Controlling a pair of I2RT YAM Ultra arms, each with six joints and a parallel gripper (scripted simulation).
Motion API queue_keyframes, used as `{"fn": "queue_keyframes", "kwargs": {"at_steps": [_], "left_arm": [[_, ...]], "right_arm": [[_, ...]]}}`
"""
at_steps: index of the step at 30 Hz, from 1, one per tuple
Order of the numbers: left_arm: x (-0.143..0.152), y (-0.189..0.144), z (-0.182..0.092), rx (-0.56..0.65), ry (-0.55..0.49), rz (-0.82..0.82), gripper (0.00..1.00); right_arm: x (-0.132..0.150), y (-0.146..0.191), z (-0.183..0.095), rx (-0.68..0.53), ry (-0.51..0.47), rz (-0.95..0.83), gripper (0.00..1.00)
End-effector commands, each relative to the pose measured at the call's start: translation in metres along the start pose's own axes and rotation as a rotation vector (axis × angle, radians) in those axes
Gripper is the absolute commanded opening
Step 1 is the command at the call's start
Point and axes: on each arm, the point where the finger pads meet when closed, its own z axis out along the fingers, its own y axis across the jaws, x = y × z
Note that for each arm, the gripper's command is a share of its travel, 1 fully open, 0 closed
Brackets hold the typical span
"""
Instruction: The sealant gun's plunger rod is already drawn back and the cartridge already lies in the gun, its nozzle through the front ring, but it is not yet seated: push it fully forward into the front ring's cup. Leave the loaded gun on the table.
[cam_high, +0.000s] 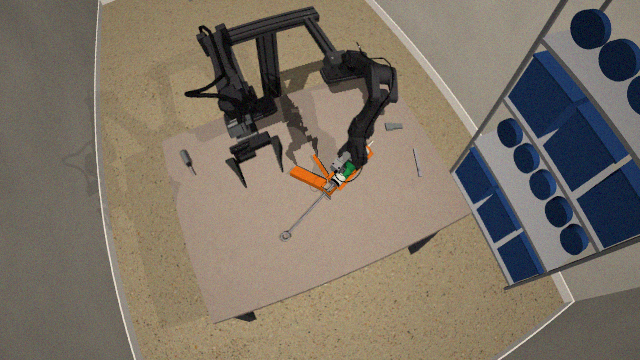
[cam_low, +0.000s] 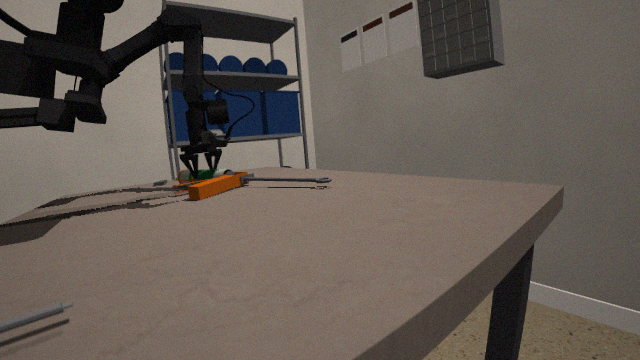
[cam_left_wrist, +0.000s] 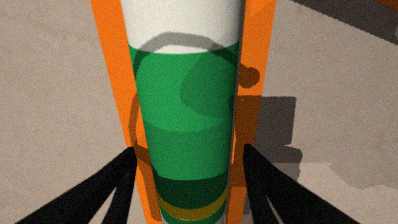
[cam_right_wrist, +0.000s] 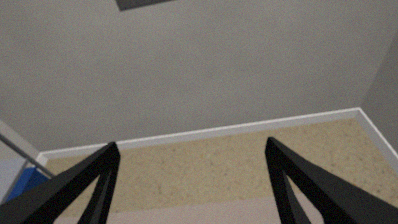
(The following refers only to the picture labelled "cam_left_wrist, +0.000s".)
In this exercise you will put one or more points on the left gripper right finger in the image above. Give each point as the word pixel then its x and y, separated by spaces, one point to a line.
pixel 294 203

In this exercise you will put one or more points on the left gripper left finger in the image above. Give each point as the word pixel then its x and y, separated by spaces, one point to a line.
pixel 79 204

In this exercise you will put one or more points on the green and white sealant cartridge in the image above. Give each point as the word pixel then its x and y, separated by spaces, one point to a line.
pixel 184 56

